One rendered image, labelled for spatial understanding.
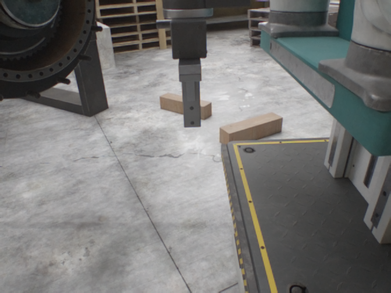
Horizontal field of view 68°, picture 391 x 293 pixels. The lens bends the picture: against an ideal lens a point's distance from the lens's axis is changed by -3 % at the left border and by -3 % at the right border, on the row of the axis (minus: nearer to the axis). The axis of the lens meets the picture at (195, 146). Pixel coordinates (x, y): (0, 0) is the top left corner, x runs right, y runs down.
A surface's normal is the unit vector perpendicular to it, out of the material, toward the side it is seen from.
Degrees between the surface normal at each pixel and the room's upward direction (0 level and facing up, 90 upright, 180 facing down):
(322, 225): 0
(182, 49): 90
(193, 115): 90
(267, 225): 0
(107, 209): 0
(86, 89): 90
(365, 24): 97
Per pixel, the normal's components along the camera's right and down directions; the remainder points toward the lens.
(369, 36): -0.95, 0.20
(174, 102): -0.58, 0.42
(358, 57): -0.99, -0.01
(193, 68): 0.02, 0.49
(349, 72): -0.91, -0.33
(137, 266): -0.04, -0.87
